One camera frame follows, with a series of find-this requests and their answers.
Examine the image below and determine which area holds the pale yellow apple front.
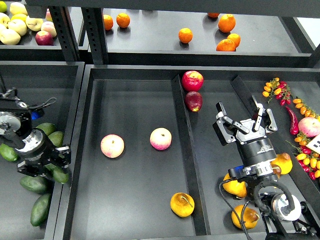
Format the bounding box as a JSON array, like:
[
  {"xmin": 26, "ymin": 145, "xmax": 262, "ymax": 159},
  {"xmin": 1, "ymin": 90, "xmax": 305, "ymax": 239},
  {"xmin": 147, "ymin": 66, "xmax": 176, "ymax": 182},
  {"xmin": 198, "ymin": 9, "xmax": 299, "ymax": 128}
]
[{"xmin": 0, "ymin": 29, "xmax": 21, "ymax": 45}]

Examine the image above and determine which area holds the black shelf post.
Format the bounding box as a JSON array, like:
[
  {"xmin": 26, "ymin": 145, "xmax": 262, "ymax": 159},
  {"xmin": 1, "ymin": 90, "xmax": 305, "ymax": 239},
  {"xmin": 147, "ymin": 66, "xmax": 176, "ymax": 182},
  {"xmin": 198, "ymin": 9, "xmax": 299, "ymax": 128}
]
[{"xmin": 48, "ymin": 6, "xmax": 80, "ymax": 62}]

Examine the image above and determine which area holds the yellow pear under gripper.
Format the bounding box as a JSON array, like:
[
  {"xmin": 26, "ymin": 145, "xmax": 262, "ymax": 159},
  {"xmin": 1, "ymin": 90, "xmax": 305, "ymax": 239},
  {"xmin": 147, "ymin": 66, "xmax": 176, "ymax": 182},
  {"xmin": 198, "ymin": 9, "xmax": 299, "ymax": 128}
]
[{"xmin": 222, "ymin": 180, "xmax": 248, "ymax": 199}]

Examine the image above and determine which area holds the orange on shelf centre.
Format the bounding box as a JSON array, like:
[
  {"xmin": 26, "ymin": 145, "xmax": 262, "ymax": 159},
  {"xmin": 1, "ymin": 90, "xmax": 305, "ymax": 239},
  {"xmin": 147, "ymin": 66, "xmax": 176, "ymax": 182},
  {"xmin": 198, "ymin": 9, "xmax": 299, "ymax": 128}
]
[{"xmin": 178, "ymin": 27, "xmax": 193, "ymax": 44}]

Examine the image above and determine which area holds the white label card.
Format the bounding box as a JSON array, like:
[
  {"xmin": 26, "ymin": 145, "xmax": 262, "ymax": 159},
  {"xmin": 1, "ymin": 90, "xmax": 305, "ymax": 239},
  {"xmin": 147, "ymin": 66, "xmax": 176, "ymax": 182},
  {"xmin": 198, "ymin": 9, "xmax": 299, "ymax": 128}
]
[{"xmin": 306, "ymin": 134, "xmax": 320, "ymax": 154}]

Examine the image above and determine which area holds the yellow pear with brown top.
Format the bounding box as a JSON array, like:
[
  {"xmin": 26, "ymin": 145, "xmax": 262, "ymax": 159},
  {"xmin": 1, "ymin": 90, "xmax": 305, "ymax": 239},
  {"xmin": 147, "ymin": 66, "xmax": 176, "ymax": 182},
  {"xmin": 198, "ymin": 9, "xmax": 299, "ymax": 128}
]
[{"xmin": 270, "ymin": 152, "xmax": 293, "ymax": 175}]

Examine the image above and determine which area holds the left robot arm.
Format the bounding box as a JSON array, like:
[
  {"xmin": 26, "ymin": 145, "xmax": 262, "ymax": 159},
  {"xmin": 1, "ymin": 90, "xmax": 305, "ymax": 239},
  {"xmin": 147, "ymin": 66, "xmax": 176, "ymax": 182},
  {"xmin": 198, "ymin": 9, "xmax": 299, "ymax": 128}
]
[{"xmin": 0, "ymin": 83, "xmax": 71, "ymax": 184}]

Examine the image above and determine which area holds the pink apple centre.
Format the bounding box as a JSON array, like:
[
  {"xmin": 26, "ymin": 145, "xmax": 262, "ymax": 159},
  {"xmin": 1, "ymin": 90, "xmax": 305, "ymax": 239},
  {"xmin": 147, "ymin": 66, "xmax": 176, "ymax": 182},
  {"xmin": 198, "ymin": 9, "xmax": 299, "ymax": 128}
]
[{"xmin": 149, "ymin": 127, "xmax": 172, "ymax": 151}]

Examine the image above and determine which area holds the pink apple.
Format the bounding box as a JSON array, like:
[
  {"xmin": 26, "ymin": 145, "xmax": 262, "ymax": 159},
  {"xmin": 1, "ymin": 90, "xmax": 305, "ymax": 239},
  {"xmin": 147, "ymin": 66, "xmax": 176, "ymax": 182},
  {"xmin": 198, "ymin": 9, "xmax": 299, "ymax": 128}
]
[
  {"xmin": 100, "ymin": 134, "xmax": 125, "ymax": 159},
  {"xmin": 149, "ymin": 127, "xmax": 172, "ymax": 151}
]

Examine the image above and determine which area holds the black left tray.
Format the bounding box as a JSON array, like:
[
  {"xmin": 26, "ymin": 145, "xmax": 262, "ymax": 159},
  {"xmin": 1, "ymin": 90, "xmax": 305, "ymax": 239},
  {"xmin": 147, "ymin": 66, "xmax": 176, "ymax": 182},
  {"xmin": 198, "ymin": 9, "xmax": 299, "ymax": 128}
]
[{"xmin": 0, "ymin": 61, "xmax": 84, "ymax": 240}]

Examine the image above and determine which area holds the pink peach right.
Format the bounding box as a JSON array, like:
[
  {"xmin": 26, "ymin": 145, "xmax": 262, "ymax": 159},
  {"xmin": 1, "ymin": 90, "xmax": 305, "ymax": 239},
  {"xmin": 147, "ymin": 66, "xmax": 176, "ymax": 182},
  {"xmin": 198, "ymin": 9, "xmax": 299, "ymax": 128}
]
[{"xmin": 298, "ymin": 117, "xmax": 320, "ymax": 138}]

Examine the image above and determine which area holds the black middle tray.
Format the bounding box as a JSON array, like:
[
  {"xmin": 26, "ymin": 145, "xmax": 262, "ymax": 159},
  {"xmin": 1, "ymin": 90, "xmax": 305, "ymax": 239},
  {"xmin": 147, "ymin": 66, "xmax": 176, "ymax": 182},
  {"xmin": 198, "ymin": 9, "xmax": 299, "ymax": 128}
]
[{"xmin": 54, "ymin": 65, "xmax": 320, "ymax": 240}]

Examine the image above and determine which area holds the black tray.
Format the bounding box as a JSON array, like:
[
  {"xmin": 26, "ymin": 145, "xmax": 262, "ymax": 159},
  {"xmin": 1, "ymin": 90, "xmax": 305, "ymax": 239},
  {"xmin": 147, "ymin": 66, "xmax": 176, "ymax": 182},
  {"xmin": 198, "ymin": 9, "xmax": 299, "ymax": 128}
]
[
  {"xmin": 0, "ymin": 61, "xmax": 84, "ymax": 240},
  {"xmin": 54, "ymin": 65, "xmax": 320, "ymax": 240}
]

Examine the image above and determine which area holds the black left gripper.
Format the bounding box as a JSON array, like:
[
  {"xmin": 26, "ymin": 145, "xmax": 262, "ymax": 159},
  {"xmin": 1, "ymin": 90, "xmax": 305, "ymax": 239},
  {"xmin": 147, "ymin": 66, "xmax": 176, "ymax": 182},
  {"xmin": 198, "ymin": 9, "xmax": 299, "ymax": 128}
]
[{"xmin": 15, "ymin": 128, "xmax": 71, "ymax": 180}]

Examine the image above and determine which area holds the bright red apple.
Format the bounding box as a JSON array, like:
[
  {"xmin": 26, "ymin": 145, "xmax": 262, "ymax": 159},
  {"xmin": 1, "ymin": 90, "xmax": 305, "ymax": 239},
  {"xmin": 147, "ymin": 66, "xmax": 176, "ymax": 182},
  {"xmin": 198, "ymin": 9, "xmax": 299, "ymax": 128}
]
[{"xmin": 181, "ymin": 70, "xmax": 204, "ymax": 92}]

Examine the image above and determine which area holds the large orange on shelf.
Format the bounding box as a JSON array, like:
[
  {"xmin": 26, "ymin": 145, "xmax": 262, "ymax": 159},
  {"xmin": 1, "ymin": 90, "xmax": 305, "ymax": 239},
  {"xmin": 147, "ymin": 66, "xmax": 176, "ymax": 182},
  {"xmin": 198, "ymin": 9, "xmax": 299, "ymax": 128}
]
[{"xmin": 218, "ymin": 13, "xmax": 236, "ymax": 33}]

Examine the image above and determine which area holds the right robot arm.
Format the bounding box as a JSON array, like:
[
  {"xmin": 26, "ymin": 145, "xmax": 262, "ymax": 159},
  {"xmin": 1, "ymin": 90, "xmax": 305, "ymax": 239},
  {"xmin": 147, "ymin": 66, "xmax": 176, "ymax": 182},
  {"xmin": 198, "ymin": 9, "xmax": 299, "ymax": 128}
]
[{"xmin": 213, "ymin": 101, "xmax": 320, "ymax": 240}]

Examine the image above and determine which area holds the cherry tomato bunch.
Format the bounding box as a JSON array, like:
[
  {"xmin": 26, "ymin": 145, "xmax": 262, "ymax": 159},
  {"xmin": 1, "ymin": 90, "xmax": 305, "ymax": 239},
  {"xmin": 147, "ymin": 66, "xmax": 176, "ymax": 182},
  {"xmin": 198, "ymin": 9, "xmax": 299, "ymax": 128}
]
[
  {"xmin": 291, "ymin": 98, "xmax": 320, "ymax": 181},
  {"xmin": 262, "ymin": 77, "xmax": 292, "ymax": 106}
]

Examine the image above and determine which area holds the orange on shelf left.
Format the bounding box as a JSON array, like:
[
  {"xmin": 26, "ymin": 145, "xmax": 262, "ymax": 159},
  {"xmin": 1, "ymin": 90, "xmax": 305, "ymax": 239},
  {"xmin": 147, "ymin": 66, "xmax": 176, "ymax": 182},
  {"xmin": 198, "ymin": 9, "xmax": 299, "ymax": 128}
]
[{"xmin": 116, "ymin": 12, "xmax": 131, "ymax": 28}]

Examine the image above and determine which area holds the green avocado lower left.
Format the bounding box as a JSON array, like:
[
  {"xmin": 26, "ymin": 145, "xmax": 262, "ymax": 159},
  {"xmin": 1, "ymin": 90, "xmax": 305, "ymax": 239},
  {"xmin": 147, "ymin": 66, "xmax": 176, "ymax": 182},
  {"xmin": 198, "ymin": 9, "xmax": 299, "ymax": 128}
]
[{"xmin": 30, "ymin": 193, "xmax": 52, "ymax": 227}]

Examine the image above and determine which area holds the cherry tomato bunch lower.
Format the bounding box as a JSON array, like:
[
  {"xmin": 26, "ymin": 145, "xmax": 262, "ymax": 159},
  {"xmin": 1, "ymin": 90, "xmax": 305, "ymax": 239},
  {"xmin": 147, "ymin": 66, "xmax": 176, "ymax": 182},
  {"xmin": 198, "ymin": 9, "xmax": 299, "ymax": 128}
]
[{"xmin": 291, "ymin": 98, "xmax": 320, "ymax": 181}]

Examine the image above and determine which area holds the orange behind post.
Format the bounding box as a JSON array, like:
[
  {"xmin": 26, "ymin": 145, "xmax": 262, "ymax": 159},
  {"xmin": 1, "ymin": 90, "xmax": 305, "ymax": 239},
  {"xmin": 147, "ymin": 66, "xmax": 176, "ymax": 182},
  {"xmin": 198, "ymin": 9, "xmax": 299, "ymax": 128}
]
[{"xmin": 103, "ymin": 14, "xmax": 114, "ymax": 31}]

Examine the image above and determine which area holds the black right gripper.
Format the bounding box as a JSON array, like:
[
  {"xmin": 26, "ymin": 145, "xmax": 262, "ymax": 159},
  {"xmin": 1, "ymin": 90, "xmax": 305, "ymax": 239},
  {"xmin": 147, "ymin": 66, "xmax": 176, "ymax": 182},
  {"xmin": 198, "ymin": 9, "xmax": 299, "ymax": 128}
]
[{"xmin": 212, "ymin": 96, "xmax": 278, "ymax": 167}]

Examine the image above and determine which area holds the pink apple left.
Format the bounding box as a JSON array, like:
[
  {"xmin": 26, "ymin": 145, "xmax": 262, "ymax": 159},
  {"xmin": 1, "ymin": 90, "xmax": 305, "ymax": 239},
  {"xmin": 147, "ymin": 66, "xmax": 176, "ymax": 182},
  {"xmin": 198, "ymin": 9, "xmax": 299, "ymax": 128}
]
[{"xmin": 100, "ymin": 134, "xmax": 125, "ymax": 159}]

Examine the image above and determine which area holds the green avocado beside upper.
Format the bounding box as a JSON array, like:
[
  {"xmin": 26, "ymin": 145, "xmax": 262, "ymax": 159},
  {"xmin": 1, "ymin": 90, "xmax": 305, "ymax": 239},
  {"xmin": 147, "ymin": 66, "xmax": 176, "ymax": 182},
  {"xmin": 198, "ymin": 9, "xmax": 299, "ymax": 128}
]
[{"xmin": 48, "ymin": 131, "xmax": 64, "ymax": 148}]

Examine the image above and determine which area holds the orange behind front orange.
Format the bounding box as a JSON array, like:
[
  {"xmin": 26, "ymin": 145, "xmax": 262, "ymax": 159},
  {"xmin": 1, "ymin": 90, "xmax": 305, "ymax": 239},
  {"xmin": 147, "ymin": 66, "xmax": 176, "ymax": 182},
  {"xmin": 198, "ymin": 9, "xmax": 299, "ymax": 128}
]
[{"xmin": 227, "ymin": 33, "xmax": 241, "ymax": 48}]

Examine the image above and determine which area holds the light green lime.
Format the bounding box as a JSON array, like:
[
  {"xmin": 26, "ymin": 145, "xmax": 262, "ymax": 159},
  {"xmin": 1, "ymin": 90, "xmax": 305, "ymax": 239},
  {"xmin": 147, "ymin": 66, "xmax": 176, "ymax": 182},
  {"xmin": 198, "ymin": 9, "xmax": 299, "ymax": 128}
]
[{"xmin": 0, "ymin": 144, "xmax": 19, "ymax": 162}]

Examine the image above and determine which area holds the red apple on shelf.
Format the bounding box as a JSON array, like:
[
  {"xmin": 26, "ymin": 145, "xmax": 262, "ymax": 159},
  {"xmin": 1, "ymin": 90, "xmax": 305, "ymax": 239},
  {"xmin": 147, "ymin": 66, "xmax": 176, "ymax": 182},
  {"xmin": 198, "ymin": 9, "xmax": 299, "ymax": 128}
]
[{"xmin": 35, "ymin": 30, "xmax": 54, "ymax": 46}]

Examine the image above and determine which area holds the dark red apple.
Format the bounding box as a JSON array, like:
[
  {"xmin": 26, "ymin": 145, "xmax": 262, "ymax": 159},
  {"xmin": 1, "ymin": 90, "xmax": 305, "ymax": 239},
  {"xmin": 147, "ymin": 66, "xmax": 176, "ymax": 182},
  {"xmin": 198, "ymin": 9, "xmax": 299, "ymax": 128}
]
[{"xmin": 184, "ymin": 91, "xmax": 203, "ymax": 112}]

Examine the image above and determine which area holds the orange front right shelf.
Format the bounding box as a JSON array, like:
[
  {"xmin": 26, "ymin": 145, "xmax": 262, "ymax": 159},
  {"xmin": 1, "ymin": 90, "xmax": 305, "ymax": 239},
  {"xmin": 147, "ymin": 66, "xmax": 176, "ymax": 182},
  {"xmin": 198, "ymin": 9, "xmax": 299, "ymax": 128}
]
[{"xmin": 216, "ymin": 38, "xmax": 236, "ymax": 52}]

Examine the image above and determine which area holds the dark green avocado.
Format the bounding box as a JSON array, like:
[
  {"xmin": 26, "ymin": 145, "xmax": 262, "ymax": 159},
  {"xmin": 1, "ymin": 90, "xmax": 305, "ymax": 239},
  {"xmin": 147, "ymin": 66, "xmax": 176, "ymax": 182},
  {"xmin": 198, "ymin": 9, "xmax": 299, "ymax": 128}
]
[{"xmin": 46, "ymin": 163, "xmax": 69, "ymax": 184}]

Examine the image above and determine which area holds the cherry tomato bunch upper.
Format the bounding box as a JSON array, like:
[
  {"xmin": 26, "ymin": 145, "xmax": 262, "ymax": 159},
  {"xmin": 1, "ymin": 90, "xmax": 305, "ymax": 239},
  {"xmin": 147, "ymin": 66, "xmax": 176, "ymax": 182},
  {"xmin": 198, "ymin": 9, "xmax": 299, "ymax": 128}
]
[{"xmin": 262, "ymin": 77, "xmax": 292, "ymax": 106}]

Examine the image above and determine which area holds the red chili pepper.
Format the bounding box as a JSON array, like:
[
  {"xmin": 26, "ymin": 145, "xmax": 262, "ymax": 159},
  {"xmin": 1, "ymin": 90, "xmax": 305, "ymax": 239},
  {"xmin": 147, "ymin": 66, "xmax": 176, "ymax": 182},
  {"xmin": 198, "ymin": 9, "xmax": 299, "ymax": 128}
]
[{"xmin": 285, "ymin": 106, "xmax": 299, "ymax": 135}]

